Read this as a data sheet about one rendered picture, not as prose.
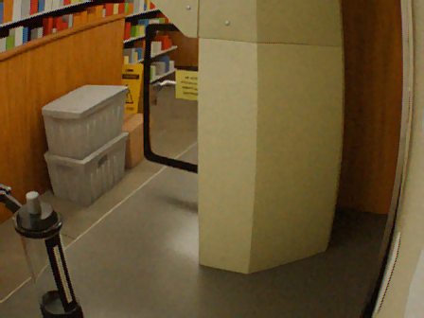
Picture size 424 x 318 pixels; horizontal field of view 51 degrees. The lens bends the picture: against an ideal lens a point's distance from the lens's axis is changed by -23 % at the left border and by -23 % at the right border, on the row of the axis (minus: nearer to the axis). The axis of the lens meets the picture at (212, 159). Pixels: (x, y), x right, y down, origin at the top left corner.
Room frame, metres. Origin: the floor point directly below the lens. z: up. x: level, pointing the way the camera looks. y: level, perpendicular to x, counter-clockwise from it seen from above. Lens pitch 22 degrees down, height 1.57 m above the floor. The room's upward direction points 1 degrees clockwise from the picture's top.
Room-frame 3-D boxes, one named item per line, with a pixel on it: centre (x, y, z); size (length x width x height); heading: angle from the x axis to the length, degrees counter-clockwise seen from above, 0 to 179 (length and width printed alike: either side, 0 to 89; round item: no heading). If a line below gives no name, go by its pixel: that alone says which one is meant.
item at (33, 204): (0.71, 0.30, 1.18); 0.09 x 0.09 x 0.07
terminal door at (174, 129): (1.33, 0.05, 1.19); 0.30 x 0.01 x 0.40; 59
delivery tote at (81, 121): (3.29, 0.85, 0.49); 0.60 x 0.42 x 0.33; 157
